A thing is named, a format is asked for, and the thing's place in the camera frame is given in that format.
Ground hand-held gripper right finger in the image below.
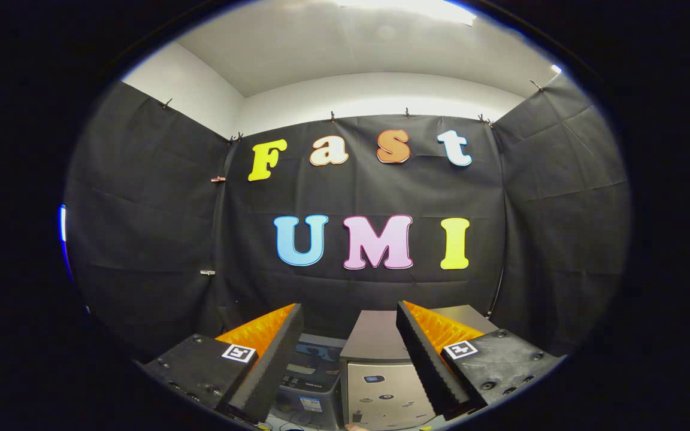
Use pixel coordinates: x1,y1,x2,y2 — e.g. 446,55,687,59
396,301,564,420

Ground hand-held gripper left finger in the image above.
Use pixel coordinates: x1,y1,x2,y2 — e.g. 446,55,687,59
141,303,304,424

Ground grey washing machine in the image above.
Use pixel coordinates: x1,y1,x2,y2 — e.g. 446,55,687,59
267,333,349,430

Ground black backdrop cloth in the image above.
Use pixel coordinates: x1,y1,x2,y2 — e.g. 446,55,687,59
63,72,630,361

